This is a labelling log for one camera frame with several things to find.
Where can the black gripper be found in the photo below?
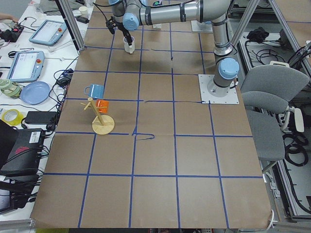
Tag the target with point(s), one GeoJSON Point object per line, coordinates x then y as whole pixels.
{"type": "Point", "coordinates": [125, 32]}

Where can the light blue plate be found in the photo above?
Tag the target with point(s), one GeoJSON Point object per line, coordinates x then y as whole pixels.
{"type": "Point", "coordinates": [35, 93]}

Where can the wooden mug tree stand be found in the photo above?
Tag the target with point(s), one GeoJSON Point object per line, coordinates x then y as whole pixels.
{"type": "Point", "coordinates": [102, 124]}

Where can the upper blue teach pendant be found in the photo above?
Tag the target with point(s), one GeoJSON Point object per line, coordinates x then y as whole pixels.
{"type": "Point", "coordinates": [48, 33]}

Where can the lower blue teach pendant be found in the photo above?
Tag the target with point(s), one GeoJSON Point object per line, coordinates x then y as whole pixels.
{"type": "Point", "coordinates": [26, 66]}

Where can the black computer box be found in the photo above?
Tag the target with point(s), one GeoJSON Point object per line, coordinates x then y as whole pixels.
{"type": "Point", "coordinates": [19, 150]}

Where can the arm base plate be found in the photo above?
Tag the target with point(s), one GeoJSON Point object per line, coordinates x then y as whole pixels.
{"type": "Point", "coordinates": [212, 94]}
{"type": "Point", "coordinates": [205, 27]}

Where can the yellow tape roll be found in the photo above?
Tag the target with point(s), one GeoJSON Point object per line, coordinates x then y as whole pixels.
{"type": "Point", "coordinates": [12, 117]}

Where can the aluminium frame post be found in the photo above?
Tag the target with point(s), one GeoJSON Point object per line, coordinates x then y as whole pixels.
{"type": "Point", "coordinates": [69, 19]}

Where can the white paper cup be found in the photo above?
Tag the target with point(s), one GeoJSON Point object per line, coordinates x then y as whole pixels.
{"type": "Point", "coordinates": [83, 11]}

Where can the light blue mug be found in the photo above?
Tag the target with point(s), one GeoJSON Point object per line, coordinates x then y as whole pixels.
{"type": "Point", "coordinates": [95, 91]}

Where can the grey office chair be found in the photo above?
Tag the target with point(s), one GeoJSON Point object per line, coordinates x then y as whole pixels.
{"type": "Point", "coordinates": [270, 88]}

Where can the black power adapter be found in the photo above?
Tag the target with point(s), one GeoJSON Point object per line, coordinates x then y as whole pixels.
{"type": "Point", "coordinates": [40, 117]}

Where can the orange mug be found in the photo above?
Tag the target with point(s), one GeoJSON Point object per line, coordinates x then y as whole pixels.
{"type": "Point", "coordinates": [102, 106]}

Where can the white grey mug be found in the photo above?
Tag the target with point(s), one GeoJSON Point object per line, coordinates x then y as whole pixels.
{"type": "Point", "coordinates": [127, 47]}

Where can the blue teach pendant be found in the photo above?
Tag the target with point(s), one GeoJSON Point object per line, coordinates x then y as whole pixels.
{"type": "Point", "coordinates": [26, 66]}
{"type": "Point", "coordinates": [48, 33]}

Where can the green tape rolls stack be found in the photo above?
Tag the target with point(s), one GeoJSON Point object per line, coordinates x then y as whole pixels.
{"type": "Point", "coordinates": [10, 89]}

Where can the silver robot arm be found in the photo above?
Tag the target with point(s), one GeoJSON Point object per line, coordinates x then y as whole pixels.
{"type": "Point", "coordinates": [128, 15]}

